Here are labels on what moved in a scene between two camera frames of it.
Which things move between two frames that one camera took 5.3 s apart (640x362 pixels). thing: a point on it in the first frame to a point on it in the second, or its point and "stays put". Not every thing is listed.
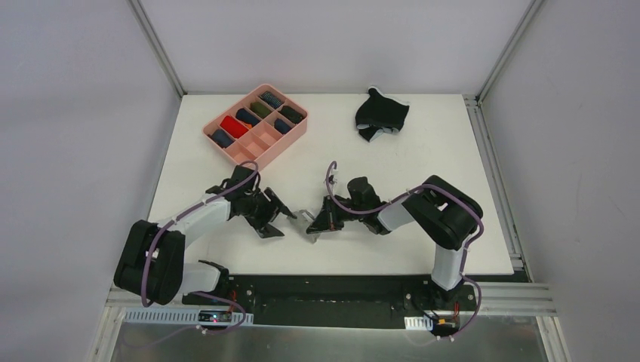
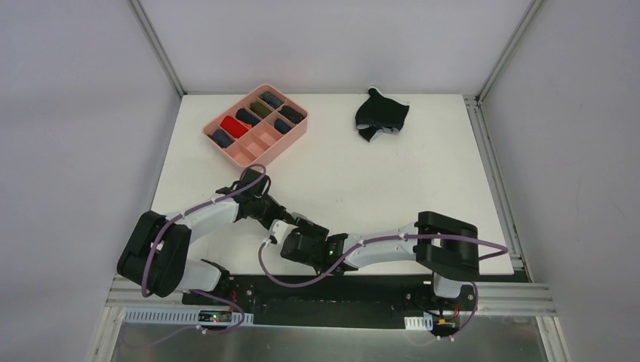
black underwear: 379,114 stays put
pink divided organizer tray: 260,127 stays put
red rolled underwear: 233,127 stays put
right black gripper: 330,216 to 298,244
